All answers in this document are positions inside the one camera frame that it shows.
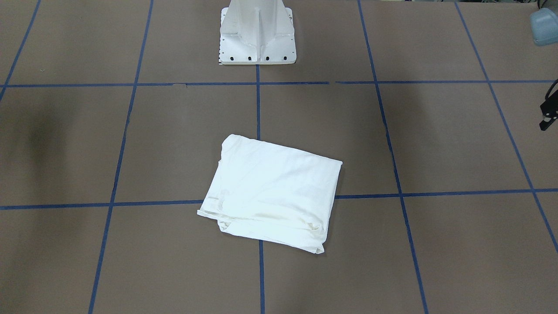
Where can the white pedestal column with base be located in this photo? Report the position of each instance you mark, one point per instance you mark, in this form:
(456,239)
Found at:
(257,32)

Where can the white long-sleeve printed shirt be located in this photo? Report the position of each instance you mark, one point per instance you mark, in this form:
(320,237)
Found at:
(274,193)

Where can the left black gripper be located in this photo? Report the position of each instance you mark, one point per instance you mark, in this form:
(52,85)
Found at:
(548,112)

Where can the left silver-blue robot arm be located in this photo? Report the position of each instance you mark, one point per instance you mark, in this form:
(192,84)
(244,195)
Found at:
(544,27)

